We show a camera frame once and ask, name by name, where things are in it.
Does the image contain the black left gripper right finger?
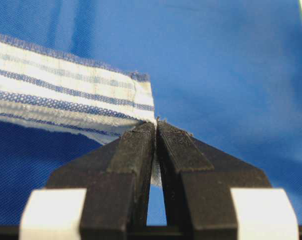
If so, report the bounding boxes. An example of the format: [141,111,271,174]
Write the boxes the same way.
[156,118,299,240]

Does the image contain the blue table cloth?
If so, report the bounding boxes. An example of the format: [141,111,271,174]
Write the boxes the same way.
[0,0,302,225]

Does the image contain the blue white striped towel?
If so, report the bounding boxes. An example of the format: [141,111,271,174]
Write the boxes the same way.
[0,30,164,188]

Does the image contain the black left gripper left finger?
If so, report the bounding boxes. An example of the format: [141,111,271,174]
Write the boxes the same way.
[18,120,156,240]

